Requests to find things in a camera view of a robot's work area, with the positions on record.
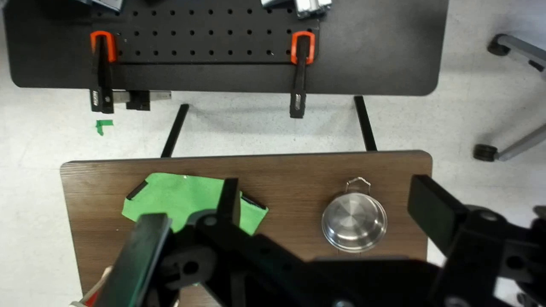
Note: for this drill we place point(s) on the green cloth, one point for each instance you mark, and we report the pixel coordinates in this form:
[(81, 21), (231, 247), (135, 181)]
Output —
[(175, 194)]

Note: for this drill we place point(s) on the office chair base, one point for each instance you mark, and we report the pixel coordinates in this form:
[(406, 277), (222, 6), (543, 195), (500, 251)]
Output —
[(518, 47)]

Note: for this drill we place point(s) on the orange and black bar clamp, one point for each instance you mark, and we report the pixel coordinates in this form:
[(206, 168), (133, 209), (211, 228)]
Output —
[(300, 76), (102, 72)]

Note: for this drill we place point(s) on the silver aluminium profile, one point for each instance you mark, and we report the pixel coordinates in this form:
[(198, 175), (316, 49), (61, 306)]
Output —
[(104, 3), (305, 6)]

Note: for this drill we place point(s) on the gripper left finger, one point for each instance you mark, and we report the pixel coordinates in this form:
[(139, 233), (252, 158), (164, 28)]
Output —
[(222, 251)]

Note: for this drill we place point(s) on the green tape mark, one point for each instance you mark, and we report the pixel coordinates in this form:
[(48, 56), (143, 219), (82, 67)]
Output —
[(102, 124)]

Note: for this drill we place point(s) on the silver pot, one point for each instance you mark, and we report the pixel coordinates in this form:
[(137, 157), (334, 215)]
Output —
[(354, 221)]

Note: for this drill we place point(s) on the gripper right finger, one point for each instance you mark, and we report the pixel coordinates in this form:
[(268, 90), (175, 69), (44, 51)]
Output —
[(477, 238)]

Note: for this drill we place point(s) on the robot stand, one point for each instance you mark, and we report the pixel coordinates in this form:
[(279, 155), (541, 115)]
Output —
[(375, 51)]

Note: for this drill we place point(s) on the black strip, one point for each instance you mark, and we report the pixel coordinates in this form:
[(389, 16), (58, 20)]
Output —
[(136, 190), (254, 201)]

